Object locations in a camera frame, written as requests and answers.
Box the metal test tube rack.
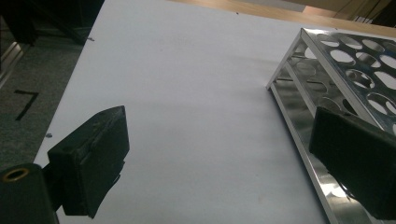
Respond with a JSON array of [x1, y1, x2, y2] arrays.
[[265, 27, 396, 224]]

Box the white board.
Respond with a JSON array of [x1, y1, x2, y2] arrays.
[[33, 0, 396, 224]]

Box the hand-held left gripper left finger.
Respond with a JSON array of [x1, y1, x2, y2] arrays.
[[47, 105, 130, 218]]

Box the metal floor rail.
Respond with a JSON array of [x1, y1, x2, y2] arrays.
[[0, 41, 31, 90]]

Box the wooden table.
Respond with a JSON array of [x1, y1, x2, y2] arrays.
[[167, 0, 396, 39]]

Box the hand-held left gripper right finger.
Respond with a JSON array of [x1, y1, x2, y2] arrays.
[[308, 106, 396, 220]]

